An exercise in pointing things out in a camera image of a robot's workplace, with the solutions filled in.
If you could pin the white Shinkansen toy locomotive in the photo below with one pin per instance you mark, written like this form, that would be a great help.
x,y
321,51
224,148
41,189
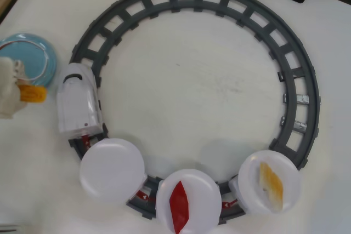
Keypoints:
x,y
76,102

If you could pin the light blue round dish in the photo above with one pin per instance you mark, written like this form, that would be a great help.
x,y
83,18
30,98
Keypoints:
x,y
33,58

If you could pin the orange and white fish sushi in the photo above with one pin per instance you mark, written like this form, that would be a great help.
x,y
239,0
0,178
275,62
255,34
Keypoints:
x,y
271,184

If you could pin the white round plastic plate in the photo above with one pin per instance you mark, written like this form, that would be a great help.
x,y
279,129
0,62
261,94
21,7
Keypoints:
x,y
203,190
109,171
249,179

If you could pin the red tuna sushi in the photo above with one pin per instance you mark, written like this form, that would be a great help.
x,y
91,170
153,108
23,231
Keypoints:
x,y
179,206

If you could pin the yellow egg omelette sushi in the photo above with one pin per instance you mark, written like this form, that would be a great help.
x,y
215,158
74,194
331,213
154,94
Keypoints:
x,y
34,94

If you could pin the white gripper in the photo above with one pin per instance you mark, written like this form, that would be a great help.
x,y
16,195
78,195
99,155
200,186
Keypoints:
x,y
10,100

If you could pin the silver tape piece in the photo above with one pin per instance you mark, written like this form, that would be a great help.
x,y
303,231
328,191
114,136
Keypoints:
x,y
282,122
300,126
285,98
303,99

